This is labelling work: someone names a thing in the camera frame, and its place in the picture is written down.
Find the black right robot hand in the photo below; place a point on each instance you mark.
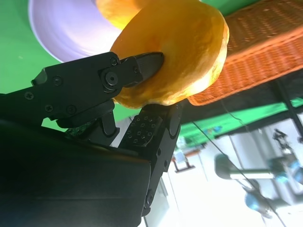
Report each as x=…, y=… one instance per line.
x=71, y=177

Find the orange donut bread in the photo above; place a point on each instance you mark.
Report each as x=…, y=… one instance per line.
x=116, y=11

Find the plump orange croissant bread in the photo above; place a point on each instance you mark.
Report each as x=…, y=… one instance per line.
x=184, y=47

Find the grey background robot arm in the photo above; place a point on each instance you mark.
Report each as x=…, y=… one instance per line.
x=223, y=165

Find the lavender round plate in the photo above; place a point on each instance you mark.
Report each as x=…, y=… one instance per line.
x=71, y=28

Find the orange wicker basket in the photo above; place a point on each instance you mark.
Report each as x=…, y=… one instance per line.
x=260, y=52

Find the green cloth with print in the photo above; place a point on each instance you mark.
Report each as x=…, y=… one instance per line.
x=201, y=127

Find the green tablecloth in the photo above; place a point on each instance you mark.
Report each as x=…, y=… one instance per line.
x=14, y=47

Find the black stand pole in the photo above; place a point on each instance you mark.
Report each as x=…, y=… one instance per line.
x=290, y=108

